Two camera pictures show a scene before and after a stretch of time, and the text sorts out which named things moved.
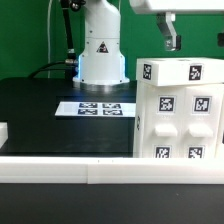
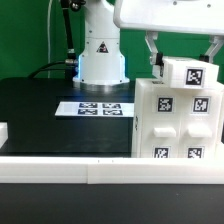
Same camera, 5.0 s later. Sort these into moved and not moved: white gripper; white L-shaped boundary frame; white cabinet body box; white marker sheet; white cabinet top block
Moved: white gripper; white cabinet top block
Not moved: white marker sheet; white cabinet body box; white L-shaped boundary frame
